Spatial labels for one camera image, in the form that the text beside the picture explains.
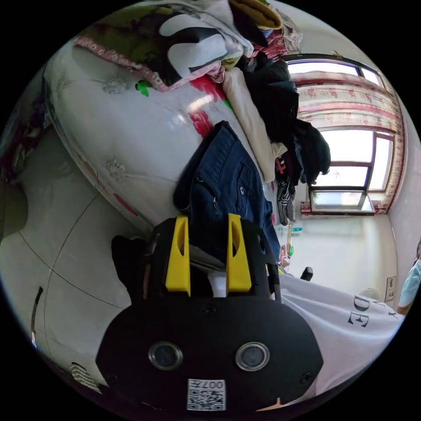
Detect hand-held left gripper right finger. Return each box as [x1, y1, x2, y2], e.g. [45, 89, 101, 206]
[225, 213, 253, 296]

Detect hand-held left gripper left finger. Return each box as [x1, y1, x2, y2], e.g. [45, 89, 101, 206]
[165, 215, 191, 296]

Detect dark blue jeans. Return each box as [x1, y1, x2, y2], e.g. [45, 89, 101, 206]
[173, 120, 281, 261]

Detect person's body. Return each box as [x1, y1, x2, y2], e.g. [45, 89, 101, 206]
[111, 235, 407, 412]

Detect bed with white flowered quilt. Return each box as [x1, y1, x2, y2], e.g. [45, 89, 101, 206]
[43, 43, 280, 238]

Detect window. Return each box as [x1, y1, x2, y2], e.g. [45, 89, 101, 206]
[285, 54, 396, 216]

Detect pile of clothes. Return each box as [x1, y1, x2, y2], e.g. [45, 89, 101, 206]
[222, 0, 332, 225]

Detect red patterned curtain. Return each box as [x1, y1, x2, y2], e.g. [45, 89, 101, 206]
[290, 70, 406, 213]

